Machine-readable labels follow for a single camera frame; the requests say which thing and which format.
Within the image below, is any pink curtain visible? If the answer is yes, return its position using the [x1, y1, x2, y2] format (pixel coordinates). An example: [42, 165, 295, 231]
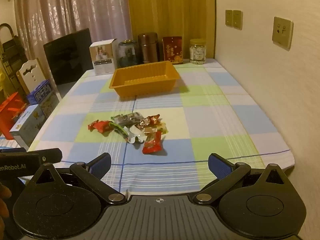
[14, 0, 133, 64]

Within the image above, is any black monitor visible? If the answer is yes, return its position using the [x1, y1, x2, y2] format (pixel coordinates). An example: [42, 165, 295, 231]
[43, 28, 94, 98]

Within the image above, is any yellow curtain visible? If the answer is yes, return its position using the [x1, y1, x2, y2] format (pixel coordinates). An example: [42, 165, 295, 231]
[126, 0, 216, 58]

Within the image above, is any person's left hand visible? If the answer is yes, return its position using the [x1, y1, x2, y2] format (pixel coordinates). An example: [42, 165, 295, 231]
[0, 183, 12, 233]

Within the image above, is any brown metal canister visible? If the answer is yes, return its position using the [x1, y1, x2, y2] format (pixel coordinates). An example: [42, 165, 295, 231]
[138, 32, 160, 64]

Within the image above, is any red gift box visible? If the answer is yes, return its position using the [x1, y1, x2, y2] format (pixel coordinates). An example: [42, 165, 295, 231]
[162, 36, 184, 65]

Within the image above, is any long red snack packet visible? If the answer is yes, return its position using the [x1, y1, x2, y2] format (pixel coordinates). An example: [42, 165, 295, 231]
[142, 131, 163, 155]

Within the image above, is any beige wall outlet with ports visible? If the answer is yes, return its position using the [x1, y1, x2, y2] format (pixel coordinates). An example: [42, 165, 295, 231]
[272, 16, 294, 50]

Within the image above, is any red white candy wrapper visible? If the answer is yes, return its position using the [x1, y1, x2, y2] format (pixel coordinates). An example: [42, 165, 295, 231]
[108, 121, 148, 144]

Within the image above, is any black metal rack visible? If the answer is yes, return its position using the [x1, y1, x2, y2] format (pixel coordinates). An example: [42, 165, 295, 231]
[0, 23, 28, 90]

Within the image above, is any dark blue carton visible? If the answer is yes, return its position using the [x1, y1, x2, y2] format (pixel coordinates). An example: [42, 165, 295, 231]
[26, 79, 60, 120]

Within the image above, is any checked tablecloth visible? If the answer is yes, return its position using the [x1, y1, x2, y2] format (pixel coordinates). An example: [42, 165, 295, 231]
[26, 59, 296, 198]

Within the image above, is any red gift bag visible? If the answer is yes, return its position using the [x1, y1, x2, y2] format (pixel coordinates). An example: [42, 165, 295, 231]
[0, 91, 27, 140]

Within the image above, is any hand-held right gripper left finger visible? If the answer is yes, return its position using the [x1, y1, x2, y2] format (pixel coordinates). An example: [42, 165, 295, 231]
[31, 152, 127, 206]

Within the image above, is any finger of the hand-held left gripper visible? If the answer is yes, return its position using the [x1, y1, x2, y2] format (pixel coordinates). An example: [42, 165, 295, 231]
[27, 148, 63, 165]

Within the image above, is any shiny dark red candy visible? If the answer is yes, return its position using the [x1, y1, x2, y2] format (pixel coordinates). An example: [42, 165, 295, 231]
[146, 114, 161, 125]

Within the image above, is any clear yellow candy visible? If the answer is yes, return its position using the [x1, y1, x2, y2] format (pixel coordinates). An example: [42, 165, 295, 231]
[150, 122, 169, 134]

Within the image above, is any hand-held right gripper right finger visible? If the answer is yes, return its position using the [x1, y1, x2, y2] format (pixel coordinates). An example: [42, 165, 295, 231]
[193, 153, 291, 206]

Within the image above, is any white chair back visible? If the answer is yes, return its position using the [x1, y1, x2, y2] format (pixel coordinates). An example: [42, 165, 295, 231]
[16, 58, 46, 98]

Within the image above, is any green glass jar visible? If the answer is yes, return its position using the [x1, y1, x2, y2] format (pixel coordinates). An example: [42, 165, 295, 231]
[117, 39, 139, 69]

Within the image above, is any grey striped snack packet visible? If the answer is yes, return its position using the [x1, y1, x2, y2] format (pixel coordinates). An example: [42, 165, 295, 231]
[111, 112, 144, 126]

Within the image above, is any orange plastic tray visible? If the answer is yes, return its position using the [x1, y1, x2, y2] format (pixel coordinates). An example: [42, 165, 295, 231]
[109, 60, 181, 98]

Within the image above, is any brown candy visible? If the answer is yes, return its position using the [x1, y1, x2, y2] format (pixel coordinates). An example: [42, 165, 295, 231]
[136, 119, 151, 130]

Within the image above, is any white product box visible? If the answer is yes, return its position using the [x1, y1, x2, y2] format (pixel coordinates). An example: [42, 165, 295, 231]
[89, 38, 119, 76]

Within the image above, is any clear jar with yellow lid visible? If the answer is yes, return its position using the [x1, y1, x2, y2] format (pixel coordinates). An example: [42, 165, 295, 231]
[189, 39, 207, 65]

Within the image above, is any red twist-end snack packet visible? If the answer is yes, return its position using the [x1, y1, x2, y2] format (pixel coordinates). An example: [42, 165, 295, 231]
[87, 120, 112, 134]

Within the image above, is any light blue carton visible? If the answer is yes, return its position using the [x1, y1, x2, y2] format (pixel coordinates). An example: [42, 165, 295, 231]
[9, 104, 47, 148]

